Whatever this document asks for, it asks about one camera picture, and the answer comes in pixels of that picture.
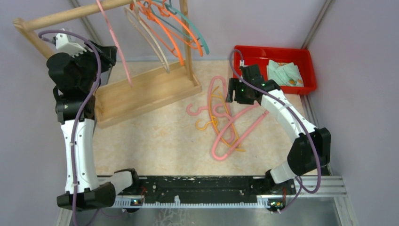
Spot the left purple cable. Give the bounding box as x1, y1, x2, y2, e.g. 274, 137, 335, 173
38, 29, 102, 226

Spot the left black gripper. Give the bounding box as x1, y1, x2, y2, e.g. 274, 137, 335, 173
66, 39, 117, 91

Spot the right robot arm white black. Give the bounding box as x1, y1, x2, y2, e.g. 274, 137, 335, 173
226, 65, 331, 194

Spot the wooden hanger rack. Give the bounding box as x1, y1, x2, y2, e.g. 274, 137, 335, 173
13, 0, 201, 128

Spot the red plastic bin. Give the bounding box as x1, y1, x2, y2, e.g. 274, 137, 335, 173
234, 45, 318, 95

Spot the yellow thin hanger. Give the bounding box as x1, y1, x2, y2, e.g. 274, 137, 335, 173
186, 85, 246, 153

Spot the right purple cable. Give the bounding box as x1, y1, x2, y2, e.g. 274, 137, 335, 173
229, 48, 322, 213

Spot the pink plastic hanger right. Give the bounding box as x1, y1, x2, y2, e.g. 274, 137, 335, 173
211, 103, 270, 161

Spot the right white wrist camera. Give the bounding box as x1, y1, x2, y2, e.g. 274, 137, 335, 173
239, 60, 248, 69

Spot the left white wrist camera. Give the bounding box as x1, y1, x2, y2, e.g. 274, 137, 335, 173
54, 32, 87, 57

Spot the teal plastic hanger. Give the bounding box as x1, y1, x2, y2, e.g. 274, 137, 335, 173
145, 0, 210, 57

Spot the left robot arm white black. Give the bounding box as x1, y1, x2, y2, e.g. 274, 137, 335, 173
46, 36, 141, 211

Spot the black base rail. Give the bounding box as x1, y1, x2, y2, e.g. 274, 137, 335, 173
120, 176, 296, 204

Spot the purple cable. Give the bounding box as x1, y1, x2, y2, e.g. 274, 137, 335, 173
229, 48, 322, 213
38, 29, 102, 226

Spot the folded mint cloth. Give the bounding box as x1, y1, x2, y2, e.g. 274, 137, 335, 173
266, 60, 304, 87

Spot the orange plastic hanger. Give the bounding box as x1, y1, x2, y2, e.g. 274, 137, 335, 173
129, 0, 185, 65
130, 0, 210, 61

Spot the beige plastic hanger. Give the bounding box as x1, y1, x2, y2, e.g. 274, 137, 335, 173
123, 7, 171, 73

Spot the pink plastic hanger front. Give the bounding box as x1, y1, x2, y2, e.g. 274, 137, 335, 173
96, 0, 133, 87

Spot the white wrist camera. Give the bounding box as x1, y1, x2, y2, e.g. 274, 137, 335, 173
239, 60, 248, 69
54, 32, 87, 57

